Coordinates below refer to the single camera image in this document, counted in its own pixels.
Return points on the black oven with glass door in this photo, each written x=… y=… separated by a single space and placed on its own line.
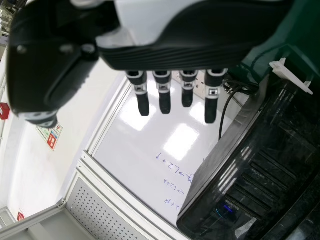
x=250 y=175

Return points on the small red wall sign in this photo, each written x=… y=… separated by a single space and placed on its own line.
x=21 y=216

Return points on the white plastic bracket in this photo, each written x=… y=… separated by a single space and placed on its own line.
x=287 y=72

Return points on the red wall box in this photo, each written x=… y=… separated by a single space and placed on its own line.
x=4 y=111

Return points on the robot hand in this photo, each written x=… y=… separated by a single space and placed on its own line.
x=190 y=37

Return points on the whiteboard with aluminium frame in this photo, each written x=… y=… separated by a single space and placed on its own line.
x=140 y=150

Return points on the white perforated panel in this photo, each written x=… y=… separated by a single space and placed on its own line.
x=100 y=215

